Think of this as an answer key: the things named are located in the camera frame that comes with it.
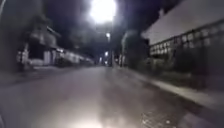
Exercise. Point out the dark tree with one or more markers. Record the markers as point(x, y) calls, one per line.
point(133, 48)

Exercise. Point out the grey asphalt road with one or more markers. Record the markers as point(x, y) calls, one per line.
point(90, 96)

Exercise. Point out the street lamp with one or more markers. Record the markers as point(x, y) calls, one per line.
point(103, 10)

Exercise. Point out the row of low buildings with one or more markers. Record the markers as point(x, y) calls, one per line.
point(50, 50)

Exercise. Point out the pale kerb strip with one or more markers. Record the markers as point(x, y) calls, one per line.
point(186, 93)

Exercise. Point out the long building with window grid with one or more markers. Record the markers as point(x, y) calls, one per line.
point(190, 36)

